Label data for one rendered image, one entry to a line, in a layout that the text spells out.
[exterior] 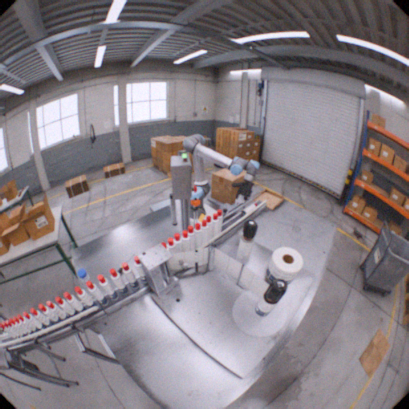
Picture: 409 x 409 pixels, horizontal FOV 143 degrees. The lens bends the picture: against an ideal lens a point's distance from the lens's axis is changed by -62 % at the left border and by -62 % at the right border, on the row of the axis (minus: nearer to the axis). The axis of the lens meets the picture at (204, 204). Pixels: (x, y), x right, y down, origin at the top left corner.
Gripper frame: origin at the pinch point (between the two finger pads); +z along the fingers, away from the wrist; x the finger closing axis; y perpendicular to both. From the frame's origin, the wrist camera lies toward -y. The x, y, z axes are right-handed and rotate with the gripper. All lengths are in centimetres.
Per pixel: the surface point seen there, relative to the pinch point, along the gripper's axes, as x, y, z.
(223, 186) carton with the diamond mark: 17.6, -28.5, -4.4
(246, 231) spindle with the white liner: -31.3, 29.3, 3.7
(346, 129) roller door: 322, 59, -241
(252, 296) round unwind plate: -37, 53, 32
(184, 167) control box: -61, 0, -17
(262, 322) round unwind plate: -46, 67, 35
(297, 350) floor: 22, 129, 100
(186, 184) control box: -57, 1, -9
